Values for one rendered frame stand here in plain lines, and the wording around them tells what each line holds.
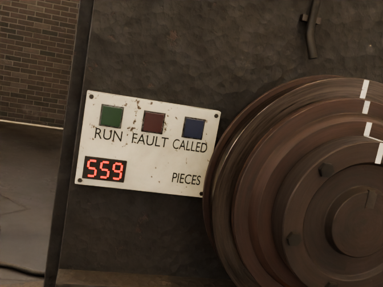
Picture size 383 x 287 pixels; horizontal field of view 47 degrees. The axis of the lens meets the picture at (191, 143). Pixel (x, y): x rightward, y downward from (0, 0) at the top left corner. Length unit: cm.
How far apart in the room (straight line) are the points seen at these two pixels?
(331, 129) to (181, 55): 31
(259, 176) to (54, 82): 620
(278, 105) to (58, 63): 617
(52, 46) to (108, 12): 599
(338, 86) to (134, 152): 39
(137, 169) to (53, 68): 601
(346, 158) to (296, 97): 13
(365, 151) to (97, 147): 47
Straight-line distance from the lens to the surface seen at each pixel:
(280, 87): 83
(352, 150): 74
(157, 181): 87
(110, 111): 83
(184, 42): 86
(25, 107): 694
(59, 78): 683
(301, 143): 74
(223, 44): 88
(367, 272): 85
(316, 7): 92
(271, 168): 74
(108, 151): 85
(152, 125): 84
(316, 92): 78
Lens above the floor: 132
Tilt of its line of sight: 10 degrees down
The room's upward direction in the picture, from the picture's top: 10 degrees clockwise
